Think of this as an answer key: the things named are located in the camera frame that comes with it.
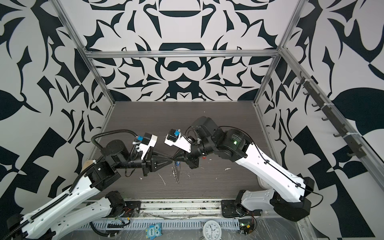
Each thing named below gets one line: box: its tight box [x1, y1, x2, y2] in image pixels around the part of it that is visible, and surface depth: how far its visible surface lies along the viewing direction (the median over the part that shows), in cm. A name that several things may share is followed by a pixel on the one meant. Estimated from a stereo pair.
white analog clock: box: [200, 220, 223, 240], surface depth 67 cm
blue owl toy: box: [145, 222, 162, 240], surface depth 69 cm
